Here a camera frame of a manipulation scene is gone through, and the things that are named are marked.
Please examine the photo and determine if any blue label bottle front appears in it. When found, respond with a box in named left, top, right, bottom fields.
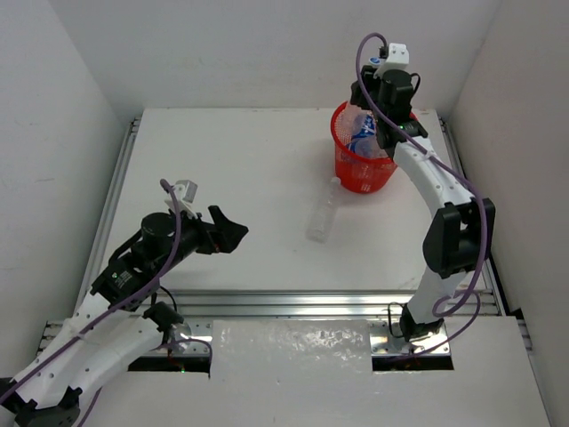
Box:
left=352, top=112, right=376, bottom=140

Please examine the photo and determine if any blue label bottle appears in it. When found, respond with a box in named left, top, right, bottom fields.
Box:
left=352, top=112, right=376, bottom=140
left=346, top=137, right=379, bottom=159

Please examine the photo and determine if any clear bottle white cap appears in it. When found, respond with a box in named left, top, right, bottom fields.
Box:
left=340, top=55, right=383, bottom=143
left=306, top=176, right=341, bottom=243

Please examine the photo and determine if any blue label bottle back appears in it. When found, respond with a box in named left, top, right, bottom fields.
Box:
left=346, top=137, right=379, bottom=159

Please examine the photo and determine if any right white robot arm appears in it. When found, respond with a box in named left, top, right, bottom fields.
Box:
left=351, top=65, right=495, bottom=342

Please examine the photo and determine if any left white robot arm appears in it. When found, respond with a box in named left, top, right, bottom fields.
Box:
left=1, top=205, right=248, bottom=426

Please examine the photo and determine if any red mesh plastic bin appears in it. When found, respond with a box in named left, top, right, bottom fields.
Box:
left=330, top=101, right=397, bottom=194

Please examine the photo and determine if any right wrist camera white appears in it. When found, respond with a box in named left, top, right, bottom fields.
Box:
left=380, top=43, right=410, bottom=73

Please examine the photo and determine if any aluminium left side rail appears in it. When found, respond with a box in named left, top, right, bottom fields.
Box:
left=12, top=114, right=143, bottom=427

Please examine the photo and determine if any aluminium front rail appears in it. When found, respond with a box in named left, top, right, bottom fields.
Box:
left=44, top=288, right=503, bottom=357

